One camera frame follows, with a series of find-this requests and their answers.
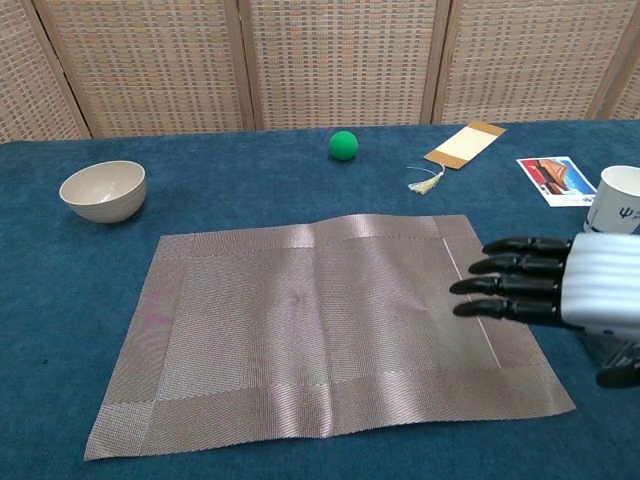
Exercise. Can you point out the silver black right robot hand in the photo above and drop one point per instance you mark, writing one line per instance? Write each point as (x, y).
(600, 280)

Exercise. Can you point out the woven wicker folding screen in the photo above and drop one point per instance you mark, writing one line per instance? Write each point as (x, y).
(150, 60)

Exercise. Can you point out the blue carpet table cover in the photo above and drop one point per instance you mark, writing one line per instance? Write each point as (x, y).
(50, 300)

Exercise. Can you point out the white paper cup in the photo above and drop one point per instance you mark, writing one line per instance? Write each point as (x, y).
(617, 200)

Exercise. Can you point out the woven beige placemat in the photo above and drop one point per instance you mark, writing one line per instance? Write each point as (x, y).
(300, 325)

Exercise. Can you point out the white round bowl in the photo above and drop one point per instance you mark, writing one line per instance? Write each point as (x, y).
(102, 192)

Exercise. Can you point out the photo postcard with red building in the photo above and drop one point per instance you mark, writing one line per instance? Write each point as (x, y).
(555, 180)

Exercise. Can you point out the green foam ball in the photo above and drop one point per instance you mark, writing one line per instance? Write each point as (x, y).
(344, 145)

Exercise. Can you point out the tan bookmark with tassel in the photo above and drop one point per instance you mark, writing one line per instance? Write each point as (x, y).
(467, 142)

